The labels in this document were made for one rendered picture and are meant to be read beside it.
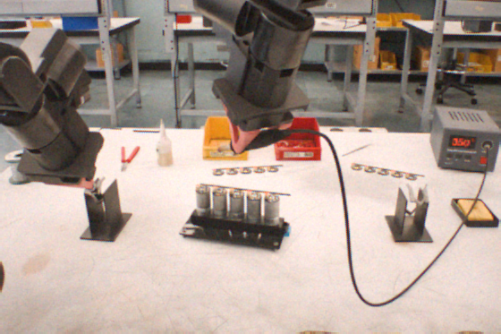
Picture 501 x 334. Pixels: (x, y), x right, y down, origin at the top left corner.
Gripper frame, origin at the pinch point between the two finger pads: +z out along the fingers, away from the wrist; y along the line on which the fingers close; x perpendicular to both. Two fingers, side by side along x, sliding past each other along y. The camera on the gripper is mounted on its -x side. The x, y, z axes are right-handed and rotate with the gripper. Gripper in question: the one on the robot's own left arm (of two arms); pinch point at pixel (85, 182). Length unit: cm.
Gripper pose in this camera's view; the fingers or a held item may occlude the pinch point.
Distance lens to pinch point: 68.2
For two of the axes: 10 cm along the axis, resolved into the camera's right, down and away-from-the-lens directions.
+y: -9.9, -0.4, 0.9
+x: -0.8, 8.7, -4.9
